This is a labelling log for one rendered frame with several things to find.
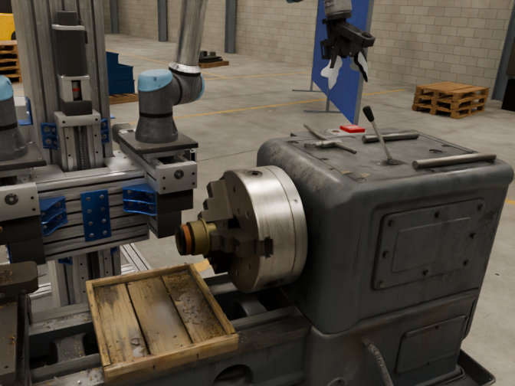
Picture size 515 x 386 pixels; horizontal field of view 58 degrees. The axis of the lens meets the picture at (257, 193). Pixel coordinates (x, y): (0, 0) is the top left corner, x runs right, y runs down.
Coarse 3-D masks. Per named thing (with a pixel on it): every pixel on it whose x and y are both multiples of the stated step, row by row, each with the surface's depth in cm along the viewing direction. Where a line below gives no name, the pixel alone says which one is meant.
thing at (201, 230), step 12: (180, 228) 110; (192, 228) 110; (204, 228) 111; (216, 228) 113; (180, 240) 116; (192, 240) 110; (204, 240) 110; (180, 252) 112; (192, 252) 112; (204, 252) 112
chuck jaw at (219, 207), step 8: (208, 184) 119; (216, 184) 119; (224, 184) 119; (208, 192) 120; (216, 192) 118; (224, 192) 119; (208, 200) 116; (216, 200) 117; (224, 200) 118; (208, 208) 116; (216, 208) 116; (224, 208) 117; (200, 216) 116; (208, 216) 115; (216, 216) 116; (224, 216) 116; (232, 216) 117
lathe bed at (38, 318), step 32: (224, 288) 132; (32, 320) 117; (64, 320) 116; (256, 320) 121; (288, 320) 120; (32, 352) 112; (64, 352) 109; (256, 352) 116; (288, 352) 121; (32, 384) 96; (64, 384) 97; (96, 384) 97; (128, 384) 101; (160, 384) 106; (192, 384) 110; (224, 384) 118; (256, 384) 119; (288, 384) 123
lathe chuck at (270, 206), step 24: (240, 168) 118; (264, 168) 116; (240, 192) 111; (264, 192) 108; (240, 216) 113; (264, 216) 105; (288, 216) 107; (288, 240) 107; (240, 264) 117; (264, 264) 106; (288, 264) 109; (240, 288) 119; (264, 288) 114
